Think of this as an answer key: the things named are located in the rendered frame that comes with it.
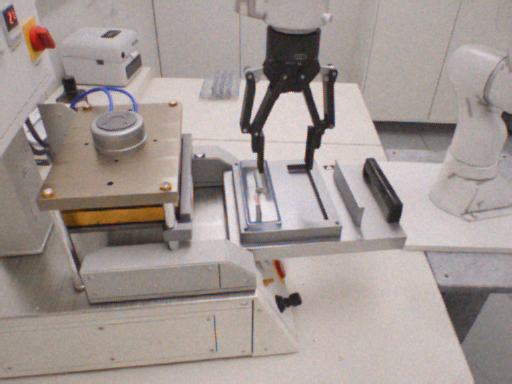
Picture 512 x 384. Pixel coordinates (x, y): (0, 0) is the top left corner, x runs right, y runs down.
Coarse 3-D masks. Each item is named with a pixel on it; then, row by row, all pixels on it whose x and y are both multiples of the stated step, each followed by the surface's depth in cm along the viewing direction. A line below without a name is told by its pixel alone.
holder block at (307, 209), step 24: (288, 168) 82; (240, 192) 74; (288, 192) 74; (312, 192) 77; (240, 216) 69; (288, 216) 69; (312, 216) 71; (336, 216) 69; (264, 240) 67; (288, 240) 68
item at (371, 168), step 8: (368, 160) 80; (368, 168) 80; (376, 168) 78; (368, 176) 83; (376, 176) 76; (384, 176) 76; (376, 184) 76; (384, 184) 74; (384, 192) 73; (392, 192) 72; (384, 200) 73; (392, 200) 71; (400, 200) 70; (392, 208) 70; (400, 208) 70; (392, 216) 71; (400, 216) 71
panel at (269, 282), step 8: (256, 264) 71; (272, 264) 84; (256, 272) 69; (264, 272) 74; (272, 272) 80; (256, 280) 67; (264, 280) 70; (272, 280) 70; (280, 280) 84; (264, 288) 69; (272, 288) 75; (280, 288) 81; (264, 296) 68; (272, 296) 72; (272, 304) 70; (280, 312) 73; (288, 312) 80; (288, 320) 77; (288, 328) 74; (296, 336) 77
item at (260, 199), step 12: (240, 168) 78; (252, 168) 78; (264, 168) 78; (252, 180) 75; (264, 180) 75; (252, 192) 72; (264, 192) 72; (252, 204) 70; (264, 204) 70; (276, 204) 70; (252, 216) 67; (264, 216) 67; (276, 216) 67
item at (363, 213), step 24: (336, 168) 80; (360, 168) 85; (336, 192) 78; (360, 192) 79; (360, 216) 70; (384, 216) 73; (240, 240) 68; (312, 240) 68; (336, 240) 68; (360, 240) 69; (384, 240) 69
